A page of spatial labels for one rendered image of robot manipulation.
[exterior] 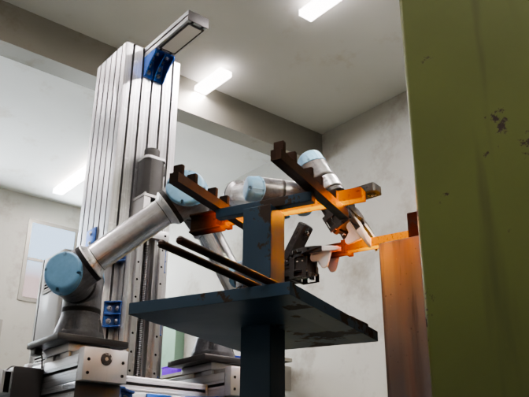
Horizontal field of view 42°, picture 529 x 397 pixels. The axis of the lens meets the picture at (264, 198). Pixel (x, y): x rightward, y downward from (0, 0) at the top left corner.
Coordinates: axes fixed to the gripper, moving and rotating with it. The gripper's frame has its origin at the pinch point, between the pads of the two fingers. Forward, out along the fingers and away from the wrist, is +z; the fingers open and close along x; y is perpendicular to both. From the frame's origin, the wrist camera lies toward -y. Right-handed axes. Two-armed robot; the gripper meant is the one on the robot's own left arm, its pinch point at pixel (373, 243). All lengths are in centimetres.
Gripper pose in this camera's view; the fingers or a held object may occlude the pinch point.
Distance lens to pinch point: 179.6
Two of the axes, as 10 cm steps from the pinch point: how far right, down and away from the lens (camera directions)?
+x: -5.8, -3.2, -7.5
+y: -7.2, 6.4, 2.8
